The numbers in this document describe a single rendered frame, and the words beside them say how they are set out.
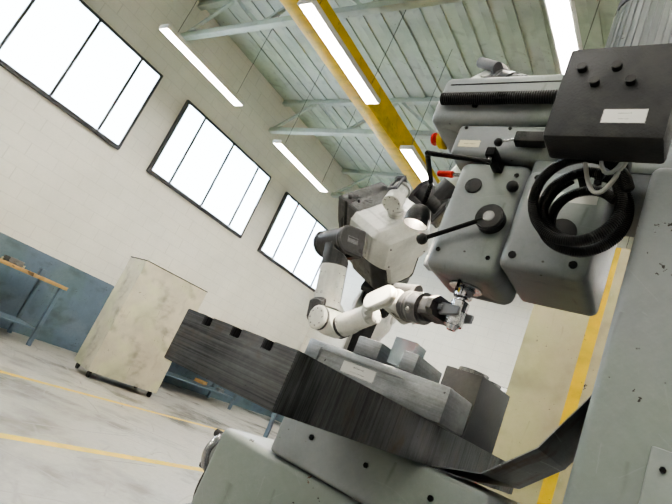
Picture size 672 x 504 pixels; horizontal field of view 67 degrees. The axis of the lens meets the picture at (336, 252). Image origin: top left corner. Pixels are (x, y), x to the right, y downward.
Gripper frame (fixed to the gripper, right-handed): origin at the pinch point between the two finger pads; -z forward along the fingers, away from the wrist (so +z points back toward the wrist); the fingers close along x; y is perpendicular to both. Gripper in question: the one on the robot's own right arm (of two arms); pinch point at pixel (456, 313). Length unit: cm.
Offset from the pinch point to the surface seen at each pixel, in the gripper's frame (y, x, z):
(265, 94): -463, 189, 862
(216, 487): 61, -27, 28
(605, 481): 26, -8, -48
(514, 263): -11.7, -6.6, -17.0
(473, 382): 11.6, 23.7, 7.1
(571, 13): -305, 153, 136
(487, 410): 16.6, 33.2, 6.9
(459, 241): -15.4, -9.9, -1.8
